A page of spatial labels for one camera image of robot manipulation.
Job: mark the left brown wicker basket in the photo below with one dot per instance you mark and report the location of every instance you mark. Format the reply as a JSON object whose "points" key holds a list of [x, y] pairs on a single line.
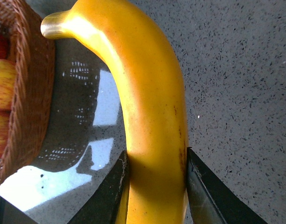
{"points": [[34, 58]]}

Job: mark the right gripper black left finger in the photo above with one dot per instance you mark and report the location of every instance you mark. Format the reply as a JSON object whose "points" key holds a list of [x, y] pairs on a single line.
{"points": [[109, 203]]}

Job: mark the red yellow apple near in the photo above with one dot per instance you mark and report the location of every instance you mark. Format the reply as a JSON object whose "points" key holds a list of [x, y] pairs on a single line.
{"points": [[4, 127]]}

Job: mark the large red yellow apple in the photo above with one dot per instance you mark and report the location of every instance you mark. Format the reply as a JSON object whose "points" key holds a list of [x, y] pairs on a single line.
{"points": [[8, 76]]}

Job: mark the yellow banana curved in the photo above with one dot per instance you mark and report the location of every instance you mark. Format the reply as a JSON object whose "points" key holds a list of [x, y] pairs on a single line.
{"points": [[151, 90]]}

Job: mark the red yellow apple far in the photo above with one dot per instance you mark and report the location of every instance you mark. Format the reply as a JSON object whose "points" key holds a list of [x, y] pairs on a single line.
{"points": [[4, 47]]}

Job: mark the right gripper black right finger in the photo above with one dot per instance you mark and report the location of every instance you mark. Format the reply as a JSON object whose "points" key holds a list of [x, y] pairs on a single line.
{"points": [[210, 200]]}

